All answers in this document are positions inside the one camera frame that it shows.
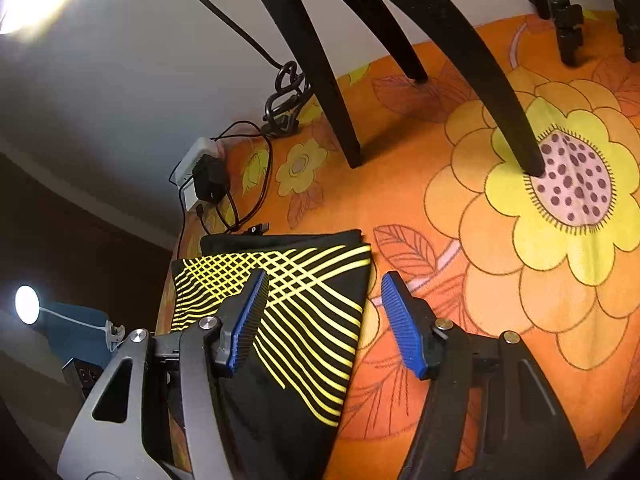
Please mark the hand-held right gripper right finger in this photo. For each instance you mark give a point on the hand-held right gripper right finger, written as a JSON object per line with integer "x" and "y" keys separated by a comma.
{"x": 402, "y": 330}

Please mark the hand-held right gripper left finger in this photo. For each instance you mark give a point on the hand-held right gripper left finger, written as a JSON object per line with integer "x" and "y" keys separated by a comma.
{"x": 247, "y": 320}

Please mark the black pants with yellow stripes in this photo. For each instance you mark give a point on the black pants with yellow stripes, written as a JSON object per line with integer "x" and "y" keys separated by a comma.
{"x": 300, "y": 340}

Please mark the orange floral bed sheet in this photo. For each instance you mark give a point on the orange floral bed sheet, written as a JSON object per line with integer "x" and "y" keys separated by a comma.
{"x": 410, "y": 200}

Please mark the white plastic clip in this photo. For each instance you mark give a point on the white plastic clip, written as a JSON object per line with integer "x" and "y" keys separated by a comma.
{"x": 114, "y": 334}

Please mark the black power adapter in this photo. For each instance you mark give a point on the black power adapter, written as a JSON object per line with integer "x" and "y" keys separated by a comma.
{"x": 210, "y": 180}

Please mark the blue box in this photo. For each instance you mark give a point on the blue box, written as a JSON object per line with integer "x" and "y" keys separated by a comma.
{"x": 75, "y": 330}

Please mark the small black box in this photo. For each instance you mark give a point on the small black box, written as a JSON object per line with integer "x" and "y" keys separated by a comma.
{"x": 82, "y": 377}

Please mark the small round lamp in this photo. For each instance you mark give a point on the small round lamp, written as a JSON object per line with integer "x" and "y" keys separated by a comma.
{"x": 27, "y": 305}

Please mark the small black tripod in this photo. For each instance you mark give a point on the small black tripod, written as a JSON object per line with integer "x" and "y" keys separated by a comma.
{"x": 330, "y": 85}

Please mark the tall bronze tripod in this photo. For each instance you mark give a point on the tall bronze tripod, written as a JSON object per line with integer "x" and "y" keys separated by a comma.
{"x": 570, "y": 25}

